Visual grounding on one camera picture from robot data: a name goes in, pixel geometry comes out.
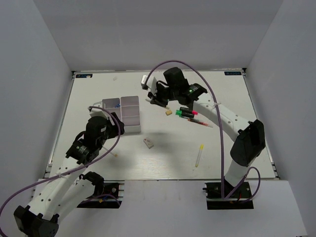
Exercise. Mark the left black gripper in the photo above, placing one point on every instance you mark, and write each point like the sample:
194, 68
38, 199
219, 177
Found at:
114, 132

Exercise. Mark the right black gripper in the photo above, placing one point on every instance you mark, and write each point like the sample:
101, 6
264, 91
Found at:
155, 98

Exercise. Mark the white pen yellow tip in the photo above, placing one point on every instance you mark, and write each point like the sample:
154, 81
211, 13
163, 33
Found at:
148, 100

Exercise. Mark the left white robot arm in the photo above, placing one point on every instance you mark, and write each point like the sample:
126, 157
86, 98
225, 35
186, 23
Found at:
71, 185

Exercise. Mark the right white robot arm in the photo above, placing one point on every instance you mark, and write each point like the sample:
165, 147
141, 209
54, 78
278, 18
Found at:
248, 136

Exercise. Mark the pink highlighter marker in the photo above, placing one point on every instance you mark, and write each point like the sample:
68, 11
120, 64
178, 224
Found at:
188, 110

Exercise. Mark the green highlighter marker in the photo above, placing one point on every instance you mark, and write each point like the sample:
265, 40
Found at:
184, 114

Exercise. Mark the yellow-capped white pen left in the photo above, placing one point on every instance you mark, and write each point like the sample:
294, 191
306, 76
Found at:
110, 152

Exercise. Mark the right white organizer box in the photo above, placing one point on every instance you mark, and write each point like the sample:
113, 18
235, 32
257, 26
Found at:
130, 114

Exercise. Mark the red gel pen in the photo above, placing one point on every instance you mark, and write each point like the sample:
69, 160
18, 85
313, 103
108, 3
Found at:
196, 121

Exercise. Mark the white staple box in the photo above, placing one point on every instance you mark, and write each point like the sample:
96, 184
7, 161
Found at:
148, 142

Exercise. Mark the left blue table label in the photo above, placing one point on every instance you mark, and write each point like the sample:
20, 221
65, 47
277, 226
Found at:
83, 76

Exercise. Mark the blue table label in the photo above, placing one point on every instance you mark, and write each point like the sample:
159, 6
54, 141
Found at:
232, 73
83, 76

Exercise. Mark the right blue table label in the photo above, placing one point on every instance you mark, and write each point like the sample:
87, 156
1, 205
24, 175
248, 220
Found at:
232, 73

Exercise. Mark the white pen yellow cap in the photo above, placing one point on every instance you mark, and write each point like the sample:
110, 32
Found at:
199, 155

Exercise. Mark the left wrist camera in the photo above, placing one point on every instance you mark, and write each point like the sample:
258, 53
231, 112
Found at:
96, 110

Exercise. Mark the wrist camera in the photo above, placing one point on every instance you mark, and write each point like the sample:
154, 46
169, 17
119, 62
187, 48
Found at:
150, 84
96, 110

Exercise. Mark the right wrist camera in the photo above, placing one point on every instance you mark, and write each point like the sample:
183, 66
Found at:
150, 84

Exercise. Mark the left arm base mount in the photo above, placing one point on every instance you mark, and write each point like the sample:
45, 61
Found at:
107, 195

